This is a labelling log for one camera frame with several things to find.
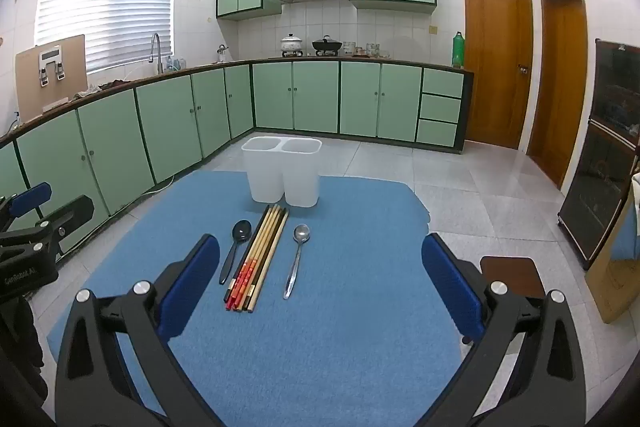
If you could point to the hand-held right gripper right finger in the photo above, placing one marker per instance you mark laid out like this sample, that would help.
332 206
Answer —
450 277

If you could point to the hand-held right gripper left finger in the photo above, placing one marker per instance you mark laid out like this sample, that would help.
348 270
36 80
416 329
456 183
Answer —
195 282

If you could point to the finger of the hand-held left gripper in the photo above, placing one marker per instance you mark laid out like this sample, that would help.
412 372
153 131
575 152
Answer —
67 214
31 198

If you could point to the black chopstick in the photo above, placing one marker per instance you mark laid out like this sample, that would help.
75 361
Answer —
242 231

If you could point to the bundle of chopsticks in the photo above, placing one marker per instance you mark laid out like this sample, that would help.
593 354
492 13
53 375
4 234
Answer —
260 252

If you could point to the metal spoon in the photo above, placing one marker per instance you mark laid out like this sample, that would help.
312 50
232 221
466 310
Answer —
301 233

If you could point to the white double utensil holder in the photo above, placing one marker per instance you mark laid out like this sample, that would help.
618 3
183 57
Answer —
300 177

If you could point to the person's left forearm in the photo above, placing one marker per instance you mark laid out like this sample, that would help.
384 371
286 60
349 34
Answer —
20 357

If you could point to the dark brown stool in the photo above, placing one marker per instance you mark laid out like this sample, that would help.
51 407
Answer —
510 272

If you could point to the blue mat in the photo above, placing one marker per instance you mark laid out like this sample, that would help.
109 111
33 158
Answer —
350 307

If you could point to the brown board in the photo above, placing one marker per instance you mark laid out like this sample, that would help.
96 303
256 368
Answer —
30 87

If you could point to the crumpled dark cloth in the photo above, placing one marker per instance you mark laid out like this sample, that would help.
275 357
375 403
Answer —
100 89

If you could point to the white device with clips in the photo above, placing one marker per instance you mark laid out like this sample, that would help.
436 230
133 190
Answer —
50 55

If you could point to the cardboard box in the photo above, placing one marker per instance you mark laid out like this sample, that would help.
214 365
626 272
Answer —
612 287

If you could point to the metal kitchen faucet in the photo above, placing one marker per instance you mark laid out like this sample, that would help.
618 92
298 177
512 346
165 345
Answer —
160 62

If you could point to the blue and white cloth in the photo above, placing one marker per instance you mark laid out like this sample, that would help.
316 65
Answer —
626 232

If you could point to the black glass cabinet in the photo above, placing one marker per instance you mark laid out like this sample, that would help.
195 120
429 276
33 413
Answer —
600 157

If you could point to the green lower kitchen cabinets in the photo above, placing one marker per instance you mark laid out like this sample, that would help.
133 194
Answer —
310 97

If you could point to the small kettle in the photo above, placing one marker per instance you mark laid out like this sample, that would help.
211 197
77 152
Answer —
222 54

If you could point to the closed wooden door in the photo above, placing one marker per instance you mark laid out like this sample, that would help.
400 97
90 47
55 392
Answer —
495 57

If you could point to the green bottle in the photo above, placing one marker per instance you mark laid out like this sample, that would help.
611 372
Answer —
458 52

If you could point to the glass jar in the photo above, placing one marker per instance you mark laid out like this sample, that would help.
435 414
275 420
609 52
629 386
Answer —
372 49

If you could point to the condiment container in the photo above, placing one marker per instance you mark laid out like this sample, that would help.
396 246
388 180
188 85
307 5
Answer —
349 49

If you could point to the white cooking pot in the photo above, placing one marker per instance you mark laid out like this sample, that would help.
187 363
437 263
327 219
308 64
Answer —
291 44

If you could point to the black wok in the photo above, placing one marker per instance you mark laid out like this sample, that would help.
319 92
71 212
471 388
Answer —
327 45

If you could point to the wooden door with frame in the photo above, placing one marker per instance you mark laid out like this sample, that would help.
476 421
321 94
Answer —
560 82

